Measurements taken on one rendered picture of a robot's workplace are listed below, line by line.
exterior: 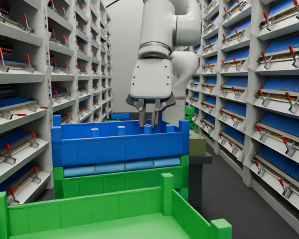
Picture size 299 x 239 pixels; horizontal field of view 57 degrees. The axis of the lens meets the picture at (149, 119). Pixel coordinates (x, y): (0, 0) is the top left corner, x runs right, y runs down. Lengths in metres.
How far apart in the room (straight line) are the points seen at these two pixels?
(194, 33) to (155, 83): 0.16
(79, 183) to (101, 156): 0.07
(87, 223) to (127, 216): 0.07
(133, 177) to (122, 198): 0.11
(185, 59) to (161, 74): 0.73
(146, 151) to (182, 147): 0.09
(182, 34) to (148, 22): 0.09
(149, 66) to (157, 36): 0.07
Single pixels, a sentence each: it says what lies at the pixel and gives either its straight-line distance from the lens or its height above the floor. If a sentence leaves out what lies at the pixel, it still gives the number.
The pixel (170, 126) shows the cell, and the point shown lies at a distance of 0.64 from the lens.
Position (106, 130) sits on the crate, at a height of 0.51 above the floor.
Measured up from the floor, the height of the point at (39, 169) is 0.13.
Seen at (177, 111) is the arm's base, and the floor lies 0.49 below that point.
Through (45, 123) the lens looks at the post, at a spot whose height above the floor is 0.40.
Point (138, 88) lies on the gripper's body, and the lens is 0.66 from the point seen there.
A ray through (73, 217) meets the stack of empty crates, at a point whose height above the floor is 0.42.
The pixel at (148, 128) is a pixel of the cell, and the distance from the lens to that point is 0.63.
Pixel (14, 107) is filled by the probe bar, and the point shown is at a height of 0.52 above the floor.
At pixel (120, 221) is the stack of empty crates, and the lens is 0.53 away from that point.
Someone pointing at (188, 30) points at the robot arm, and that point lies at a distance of 0.71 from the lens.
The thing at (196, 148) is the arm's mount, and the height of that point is 0.32.
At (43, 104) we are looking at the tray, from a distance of 1.67.
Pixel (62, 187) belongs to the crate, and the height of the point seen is 0.44.
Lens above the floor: 0.66
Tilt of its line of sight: 9 degrees down
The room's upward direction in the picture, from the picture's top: straight up
